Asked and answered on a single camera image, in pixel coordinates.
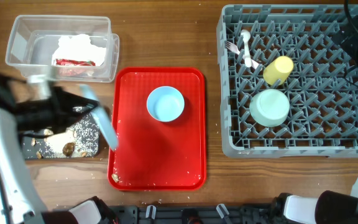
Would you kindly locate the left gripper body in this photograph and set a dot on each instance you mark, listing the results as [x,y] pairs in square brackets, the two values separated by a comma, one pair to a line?
[33,114]

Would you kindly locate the light blue plate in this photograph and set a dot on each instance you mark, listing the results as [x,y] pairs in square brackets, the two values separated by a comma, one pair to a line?
[102,119]

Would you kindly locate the red strawberry snack wrapper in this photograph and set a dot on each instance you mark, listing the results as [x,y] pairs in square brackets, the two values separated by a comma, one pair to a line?
[67,67]

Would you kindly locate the white napkin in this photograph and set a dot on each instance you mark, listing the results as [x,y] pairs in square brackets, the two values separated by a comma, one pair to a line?
[79,47]

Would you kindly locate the light blue bowl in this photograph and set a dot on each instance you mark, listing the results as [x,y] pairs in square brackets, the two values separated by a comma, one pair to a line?
[165,104]

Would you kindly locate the white plastic fork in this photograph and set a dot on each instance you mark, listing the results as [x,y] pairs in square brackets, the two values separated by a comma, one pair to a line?
[233,48]

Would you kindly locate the white plastic spoon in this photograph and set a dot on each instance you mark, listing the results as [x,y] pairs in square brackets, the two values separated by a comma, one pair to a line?
[246,38]

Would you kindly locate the light green bowl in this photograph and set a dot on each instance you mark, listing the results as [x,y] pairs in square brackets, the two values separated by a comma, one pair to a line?
[269,108]

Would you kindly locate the yellow plastic cup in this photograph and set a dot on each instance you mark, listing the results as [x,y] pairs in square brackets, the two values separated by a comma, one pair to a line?
[279,69]

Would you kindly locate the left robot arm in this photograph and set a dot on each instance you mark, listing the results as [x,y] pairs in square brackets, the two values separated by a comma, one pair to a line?
[19,200]

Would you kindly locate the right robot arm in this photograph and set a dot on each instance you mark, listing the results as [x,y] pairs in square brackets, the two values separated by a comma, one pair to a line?
[329,207]

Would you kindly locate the grey dishwasher rack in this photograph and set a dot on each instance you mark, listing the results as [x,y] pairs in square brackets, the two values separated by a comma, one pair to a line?
[322,88]

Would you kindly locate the black plastic bin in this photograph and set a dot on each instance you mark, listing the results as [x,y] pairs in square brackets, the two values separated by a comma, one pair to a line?
[73,140]

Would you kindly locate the clear plastic bin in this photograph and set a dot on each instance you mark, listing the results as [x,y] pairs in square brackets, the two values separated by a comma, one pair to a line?
[34,38]

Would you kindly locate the red serving tray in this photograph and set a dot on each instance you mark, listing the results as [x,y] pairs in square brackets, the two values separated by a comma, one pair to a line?
[155,155]

